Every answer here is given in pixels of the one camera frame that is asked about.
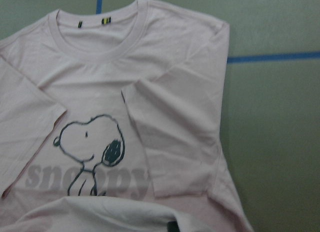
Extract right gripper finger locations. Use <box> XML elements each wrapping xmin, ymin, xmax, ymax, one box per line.
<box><xmin>166</xmin><ymin>221</ymin><xmax>179</xmax><ymax>232</ymax></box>

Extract pink Snoopy t-shirt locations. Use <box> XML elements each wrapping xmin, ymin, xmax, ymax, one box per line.
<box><xmin>0</xmin><ymin>0</ymin><xmax>253</xmax><ymax>232</ymax></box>

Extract crossing blue tape strip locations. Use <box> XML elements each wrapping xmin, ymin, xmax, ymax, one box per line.
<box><xmin>95</xmin><ymin>0</ymin><xmax>103</xmax><ymax>14</ymax></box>

